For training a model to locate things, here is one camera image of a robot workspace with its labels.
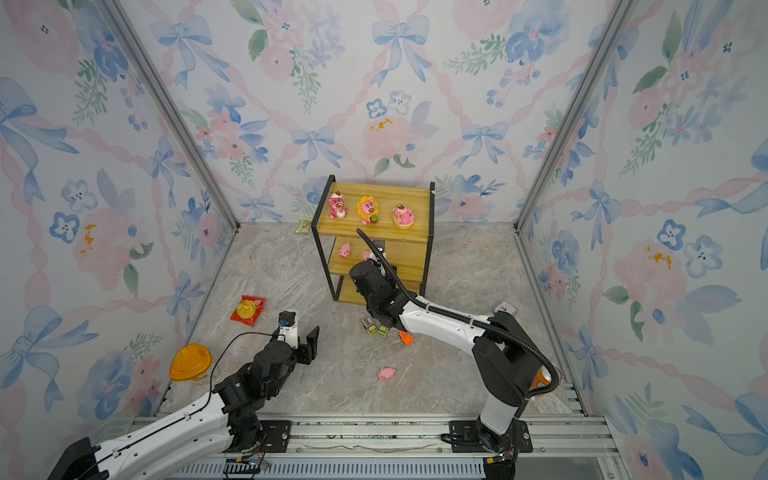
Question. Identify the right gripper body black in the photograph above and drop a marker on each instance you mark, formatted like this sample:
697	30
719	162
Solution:
390	285

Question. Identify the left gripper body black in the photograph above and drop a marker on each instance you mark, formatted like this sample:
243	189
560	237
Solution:
304	354

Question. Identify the pink bear yellow flower figure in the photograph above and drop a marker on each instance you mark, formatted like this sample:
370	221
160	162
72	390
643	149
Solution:
368	210

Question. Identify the pink bear strawberry hat figure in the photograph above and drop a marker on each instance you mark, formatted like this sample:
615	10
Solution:
337	208

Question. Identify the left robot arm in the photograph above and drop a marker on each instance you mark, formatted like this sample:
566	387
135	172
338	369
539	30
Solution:
224	419

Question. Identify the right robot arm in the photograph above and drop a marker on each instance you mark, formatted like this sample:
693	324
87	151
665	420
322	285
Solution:
513	369

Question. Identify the pink pig on middle shelf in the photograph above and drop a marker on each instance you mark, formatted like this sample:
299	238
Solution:
345	250

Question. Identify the red and green toy truck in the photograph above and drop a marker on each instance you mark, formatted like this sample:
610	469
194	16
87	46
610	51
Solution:
369	325

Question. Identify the orange toy truck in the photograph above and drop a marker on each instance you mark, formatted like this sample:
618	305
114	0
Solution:
406	338

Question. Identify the red yellow snack packet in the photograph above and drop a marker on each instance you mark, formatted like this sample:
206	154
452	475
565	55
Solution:
248	310

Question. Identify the orange bowl left side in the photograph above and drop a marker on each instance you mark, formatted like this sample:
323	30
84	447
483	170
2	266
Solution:
191	363

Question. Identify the small white alarm clock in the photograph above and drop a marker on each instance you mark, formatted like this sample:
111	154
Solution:
507	308

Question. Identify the orange can right side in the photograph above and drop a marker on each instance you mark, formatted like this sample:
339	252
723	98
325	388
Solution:
543	378

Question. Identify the wooden shelf black metal frame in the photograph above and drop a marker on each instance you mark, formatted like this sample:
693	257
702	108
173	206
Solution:
408	250

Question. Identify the small green packet by wall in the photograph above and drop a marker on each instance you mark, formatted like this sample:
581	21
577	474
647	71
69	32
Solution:
304	226

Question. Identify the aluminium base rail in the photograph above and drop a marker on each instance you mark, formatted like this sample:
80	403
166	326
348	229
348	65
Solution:
327	446

